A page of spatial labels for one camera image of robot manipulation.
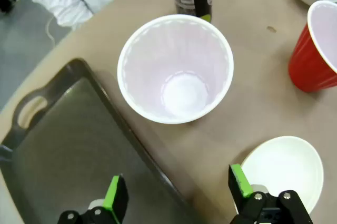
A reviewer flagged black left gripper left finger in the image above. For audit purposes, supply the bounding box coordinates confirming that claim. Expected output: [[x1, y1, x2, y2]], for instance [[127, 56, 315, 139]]
[[57, 173, 130, 224]]

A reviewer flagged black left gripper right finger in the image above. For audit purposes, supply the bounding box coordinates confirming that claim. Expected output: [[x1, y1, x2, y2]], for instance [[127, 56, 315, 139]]
[[227, 163, 314, 224]]

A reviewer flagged red plastic cup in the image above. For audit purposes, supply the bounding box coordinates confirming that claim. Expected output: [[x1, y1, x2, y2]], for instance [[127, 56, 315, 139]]
[[117, 14, 234, 124], [288, 0, 337, 93]]

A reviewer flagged dark brown serving tray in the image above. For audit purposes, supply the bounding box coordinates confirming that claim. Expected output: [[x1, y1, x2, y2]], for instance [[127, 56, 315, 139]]
[[0, 57, 209, 224]]

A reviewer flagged thin white cord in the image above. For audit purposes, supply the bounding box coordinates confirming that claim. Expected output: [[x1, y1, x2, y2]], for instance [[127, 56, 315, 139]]
[[46, 16, 57, 48]]

